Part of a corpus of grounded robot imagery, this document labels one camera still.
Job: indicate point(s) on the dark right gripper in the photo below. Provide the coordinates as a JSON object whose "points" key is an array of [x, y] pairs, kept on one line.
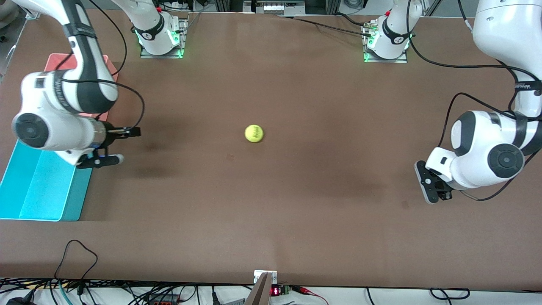
{"points": [[111, 133]]}

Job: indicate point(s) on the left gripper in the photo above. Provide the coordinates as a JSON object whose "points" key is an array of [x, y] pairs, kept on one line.
{"points": [[444, 192]]}

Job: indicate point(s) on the red LED display board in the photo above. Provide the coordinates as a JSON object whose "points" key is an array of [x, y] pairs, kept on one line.
{"points": [[279, 291]]}

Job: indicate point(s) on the pink plastic bin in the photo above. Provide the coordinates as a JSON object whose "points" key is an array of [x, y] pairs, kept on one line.
{"points": [[57, 61]]}

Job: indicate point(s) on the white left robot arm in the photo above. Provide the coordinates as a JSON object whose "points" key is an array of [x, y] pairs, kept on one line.
{"points": [[504, 25]]}

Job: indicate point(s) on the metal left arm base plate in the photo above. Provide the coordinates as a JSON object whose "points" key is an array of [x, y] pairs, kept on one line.
{"points": [[385, 60]]}

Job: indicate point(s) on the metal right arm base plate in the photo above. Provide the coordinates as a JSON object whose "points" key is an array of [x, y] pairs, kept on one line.
{"points": [[161, 56]]}

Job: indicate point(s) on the blue plastic bin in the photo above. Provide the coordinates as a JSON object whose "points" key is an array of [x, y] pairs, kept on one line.
{"points": [[38, 190]]}

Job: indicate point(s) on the yellow tennis ball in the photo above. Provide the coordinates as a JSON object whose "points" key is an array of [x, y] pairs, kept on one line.
{"points": [[254, 133]]}

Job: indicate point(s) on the white power strip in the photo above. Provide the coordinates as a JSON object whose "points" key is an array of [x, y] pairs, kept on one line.
{"points": [[279, 7]]}

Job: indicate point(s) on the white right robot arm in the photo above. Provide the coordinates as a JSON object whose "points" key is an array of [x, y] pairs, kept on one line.
{"points": [[51, 106]]}

